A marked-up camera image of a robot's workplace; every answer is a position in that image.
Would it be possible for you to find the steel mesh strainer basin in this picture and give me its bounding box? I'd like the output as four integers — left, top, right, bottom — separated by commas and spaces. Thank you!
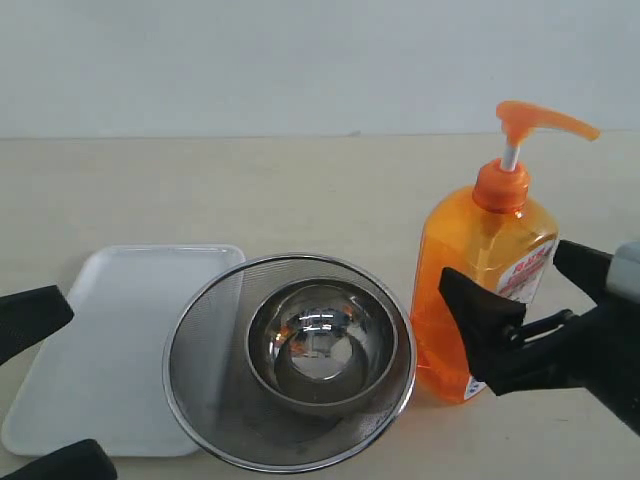
162, 253, 416, 474

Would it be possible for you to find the small stainless steel bowl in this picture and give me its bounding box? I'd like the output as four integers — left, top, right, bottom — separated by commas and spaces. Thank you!
245, 277, 399, 417

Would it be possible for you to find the white plastic tray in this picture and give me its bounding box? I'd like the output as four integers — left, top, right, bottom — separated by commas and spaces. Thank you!
1, 244, 245, 457

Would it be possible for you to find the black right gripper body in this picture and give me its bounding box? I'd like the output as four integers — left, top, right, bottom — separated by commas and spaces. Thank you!
499, 293, 639, 434

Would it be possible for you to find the orange soap pump bottle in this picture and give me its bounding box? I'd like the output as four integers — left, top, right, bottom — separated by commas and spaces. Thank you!
410, 100, 600, 405

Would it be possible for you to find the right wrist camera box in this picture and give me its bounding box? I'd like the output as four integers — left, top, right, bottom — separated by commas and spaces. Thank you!
605, 241, 640, 304

